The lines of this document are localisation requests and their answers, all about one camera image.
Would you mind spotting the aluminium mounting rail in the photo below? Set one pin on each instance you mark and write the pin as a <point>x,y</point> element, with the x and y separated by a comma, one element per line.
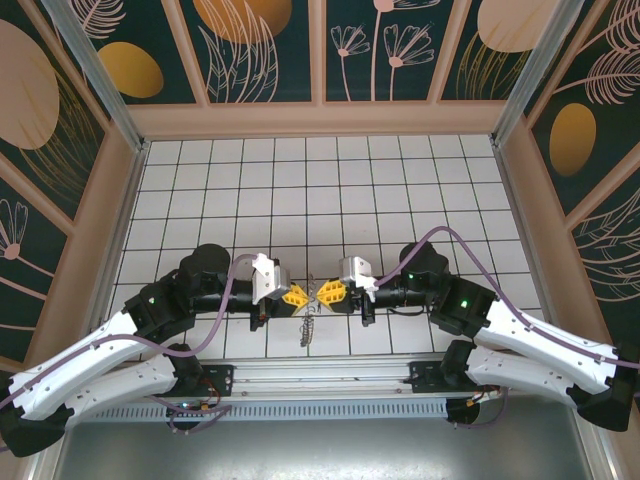
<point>320,372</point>

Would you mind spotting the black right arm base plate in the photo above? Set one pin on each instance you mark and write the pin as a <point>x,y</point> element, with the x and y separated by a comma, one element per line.
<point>425,377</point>

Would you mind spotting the small circuit board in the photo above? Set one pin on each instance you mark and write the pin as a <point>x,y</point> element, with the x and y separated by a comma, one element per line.
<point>192,406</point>

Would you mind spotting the grey metal sheet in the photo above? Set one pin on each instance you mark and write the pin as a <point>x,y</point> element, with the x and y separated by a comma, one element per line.
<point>320,450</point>

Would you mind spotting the aluminium table side rail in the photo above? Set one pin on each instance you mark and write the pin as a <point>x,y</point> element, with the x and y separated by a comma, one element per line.
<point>129,200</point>
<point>512,200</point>

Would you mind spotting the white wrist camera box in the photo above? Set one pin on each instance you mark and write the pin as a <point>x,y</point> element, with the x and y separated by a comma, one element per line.
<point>270,277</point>
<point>356,275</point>

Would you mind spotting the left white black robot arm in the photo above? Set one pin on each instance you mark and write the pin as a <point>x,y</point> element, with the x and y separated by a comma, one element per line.
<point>75,350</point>

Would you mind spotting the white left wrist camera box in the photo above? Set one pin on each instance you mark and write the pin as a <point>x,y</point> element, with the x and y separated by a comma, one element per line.
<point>270,277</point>

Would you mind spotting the aluminium frame post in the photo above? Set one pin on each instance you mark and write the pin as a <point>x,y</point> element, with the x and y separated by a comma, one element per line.
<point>98,75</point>
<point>537,75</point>

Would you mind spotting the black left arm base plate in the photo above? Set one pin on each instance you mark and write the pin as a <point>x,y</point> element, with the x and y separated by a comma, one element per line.
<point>220,377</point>

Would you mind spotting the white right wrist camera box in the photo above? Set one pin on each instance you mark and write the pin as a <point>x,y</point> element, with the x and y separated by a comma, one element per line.
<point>356,275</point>

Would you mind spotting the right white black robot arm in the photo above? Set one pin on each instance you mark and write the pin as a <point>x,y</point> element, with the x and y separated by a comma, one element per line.
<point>540,330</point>

